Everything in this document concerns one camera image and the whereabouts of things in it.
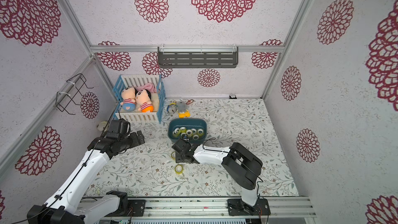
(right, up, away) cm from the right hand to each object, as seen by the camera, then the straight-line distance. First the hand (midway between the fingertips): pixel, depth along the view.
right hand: (184, 155), depth 90 cm
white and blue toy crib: (-19, +35, +16) cm, 43 cm away
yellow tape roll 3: (+10, +13, +10) cm, 19 cm away
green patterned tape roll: (-1, +10, +10) cm, 14 cm away
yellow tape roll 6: (-3, -8, -6) cm, 10 cm away
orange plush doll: (-28, +34, +11) cm, 45 cm away
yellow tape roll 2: (-2, +14, +10) cm, 17 cm away
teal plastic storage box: (+6, +15, +10) cm, 19 cm away
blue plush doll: (-38, +34, +13) cm, 53 cm away
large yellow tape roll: (+2, +12, +9) cm, 16 cm away
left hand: (-24, +10, -10) cm, 28 cm away
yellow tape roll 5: (-7, 0, -1) cm, 7 cm away
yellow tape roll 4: (+6, +10, +7) cm, 14 cm away
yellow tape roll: (-6, +12, +9) cm, 17 cm away
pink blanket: (-27, +44, +20) cm, 55 cm away
